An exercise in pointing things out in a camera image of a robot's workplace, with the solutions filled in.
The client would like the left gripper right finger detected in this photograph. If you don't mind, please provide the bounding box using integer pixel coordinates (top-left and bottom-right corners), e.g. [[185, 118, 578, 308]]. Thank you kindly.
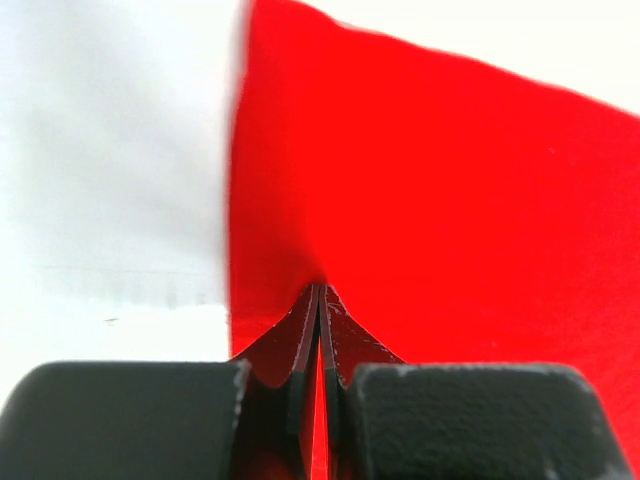
[[319, 286, 633, 479]]

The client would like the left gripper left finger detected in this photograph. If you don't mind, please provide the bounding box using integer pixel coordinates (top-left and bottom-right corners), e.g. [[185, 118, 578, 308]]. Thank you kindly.
[[1, 286, 319, 479]]

